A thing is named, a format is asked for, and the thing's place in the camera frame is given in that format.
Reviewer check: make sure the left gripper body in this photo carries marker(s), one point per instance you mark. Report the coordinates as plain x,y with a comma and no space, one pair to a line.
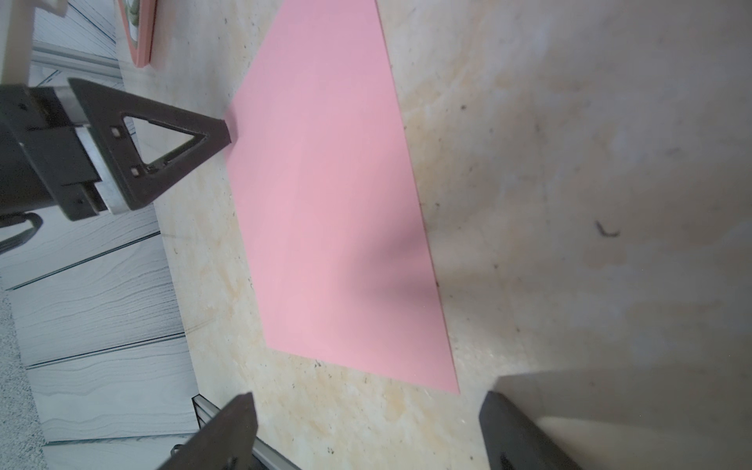
43,160

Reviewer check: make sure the pink square paper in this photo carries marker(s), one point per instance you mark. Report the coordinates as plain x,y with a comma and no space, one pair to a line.
327,203

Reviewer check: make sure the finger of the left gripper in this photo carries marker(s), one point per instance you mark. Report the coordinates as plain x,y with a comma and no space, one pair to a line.
139,148

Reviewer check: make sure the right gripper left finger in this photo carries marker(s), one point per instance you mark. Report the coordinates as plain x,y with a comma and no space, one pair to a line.
225,440

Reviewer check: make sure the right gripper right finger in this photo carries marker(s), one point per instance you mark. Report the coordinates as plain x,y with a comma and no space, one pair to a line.
513,441

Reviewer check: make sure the pink plastic tray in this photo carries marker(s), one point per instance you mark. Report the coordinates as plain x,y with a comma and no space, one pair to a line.
139,18

